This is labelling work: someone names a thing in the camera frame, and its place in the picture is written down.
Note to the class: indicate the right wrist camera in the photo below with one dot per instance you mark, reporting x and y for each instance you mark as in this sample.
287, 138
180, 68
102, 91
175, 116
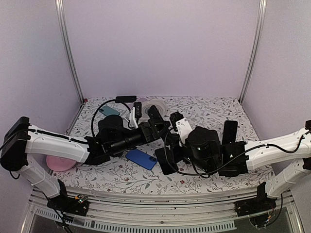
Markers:
181, 126

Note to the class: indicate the left aluminium frame post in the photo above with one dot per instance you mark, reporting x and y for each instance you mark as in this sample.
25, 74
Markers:
65, 37

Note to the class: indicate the front aluminium rail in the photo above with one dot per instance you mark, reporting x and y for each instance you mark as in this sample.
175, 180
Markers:
213, 212

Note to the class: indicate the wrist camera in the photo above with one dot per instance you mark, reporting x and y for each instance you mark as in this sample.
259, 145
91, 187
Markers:
135, 115
181, 126

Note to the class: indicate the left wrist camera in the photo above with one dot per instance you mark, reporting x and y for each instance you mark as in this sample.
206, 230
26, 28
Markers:
135, 115

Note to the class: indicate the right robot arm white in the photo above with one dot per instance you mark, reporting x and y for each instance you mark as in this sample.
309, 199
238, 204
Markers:
295, 147

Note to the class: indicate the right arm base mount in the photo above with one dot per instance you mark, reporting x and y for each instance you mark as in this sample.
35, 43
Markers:
259, 203

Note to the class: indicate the blue phone face down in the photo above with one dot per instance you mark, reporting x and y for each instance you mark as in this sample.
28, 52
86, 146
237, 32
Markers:
142, 159

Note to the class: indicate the small black phone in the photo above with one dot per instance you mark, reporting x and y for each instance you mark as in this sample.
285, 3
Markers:
154, 114

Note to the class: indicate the floral table mat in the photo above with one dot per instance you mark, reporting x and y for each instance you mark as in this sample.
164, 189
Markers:
120, 175

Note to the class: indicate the right aluminium frame post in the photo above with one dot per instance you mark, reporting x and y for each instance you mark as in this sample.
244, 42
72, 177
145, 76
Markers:
254, 50

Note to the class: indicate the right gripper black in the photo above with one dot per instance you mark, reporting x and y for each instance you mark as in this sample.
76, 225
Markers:
175, 140

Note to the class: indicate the aluminium frame post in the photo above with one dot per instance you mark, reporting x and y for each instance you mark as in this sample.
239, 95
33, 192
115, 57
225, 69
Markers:
65, 37
254, 50

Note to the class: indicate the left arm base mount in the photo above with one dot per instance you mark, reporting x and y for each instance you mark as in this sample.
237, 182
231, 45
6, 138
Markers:
77, 205

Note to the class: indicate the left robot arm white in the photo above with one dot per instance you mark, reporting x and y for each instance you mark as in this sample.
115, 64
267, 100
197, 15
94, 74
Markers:
24, 139

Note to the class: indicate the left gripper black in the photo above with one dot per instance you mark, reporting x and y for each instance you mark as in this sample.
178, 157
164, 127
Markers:
154, 130

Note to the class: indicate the pink round object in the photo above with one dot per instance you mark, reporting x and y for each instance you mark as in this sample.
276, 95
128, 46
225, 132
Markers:
59, 164

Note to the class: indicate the teal phone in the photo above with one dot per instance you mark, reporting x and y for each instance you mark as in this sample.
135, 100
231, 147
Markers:
108, 111

